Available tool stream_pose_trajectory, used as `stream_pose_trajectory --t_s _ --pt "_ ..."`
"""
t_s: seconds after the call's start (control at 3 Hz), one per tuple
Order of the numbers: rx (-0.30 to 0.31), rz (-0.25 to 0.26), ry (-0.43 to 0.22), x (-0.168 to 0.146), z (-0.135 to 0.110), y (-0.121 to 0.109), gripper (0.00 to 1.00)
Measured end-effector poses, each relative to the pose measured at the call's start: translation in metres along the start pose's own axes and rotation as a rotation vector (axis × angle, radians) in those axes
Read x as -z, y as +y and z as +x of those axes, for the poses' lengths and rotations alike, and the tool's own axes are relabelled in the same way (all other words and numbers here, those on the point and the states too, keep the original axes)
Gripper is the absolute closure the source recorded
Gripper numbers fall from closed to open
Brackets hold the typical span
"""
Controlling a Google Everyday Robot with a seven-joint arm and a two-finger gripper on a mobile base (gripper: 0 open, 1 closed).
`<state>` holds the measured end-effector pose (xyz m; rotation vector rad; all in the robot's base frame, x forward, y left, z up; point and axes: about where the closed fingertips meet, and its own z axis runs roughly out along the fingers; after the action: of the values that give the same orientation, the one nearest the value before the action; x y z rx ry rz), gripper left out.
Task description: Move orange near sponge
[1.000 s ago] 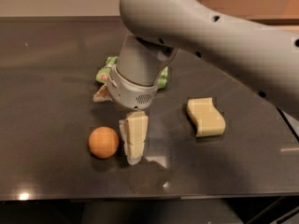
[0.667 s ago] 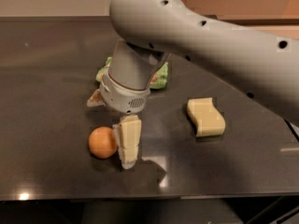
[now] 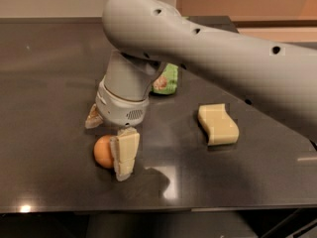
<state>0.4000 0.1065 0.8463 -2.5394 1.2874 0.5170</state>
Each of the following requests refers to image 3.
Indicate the orange fruit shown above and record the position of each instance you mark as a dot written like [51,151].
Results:
[102,152]

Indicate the green snack bag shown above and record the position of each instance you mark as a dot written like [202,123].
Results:
[166,83]

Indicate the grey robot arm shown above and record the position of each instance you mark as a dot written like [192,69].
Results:
[279,79]

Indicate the yellow wavy sponge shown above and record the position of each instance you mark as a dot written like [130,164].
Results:
[221,129]

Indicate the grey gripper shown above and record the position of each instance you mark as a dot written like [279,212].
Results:
[119,110]

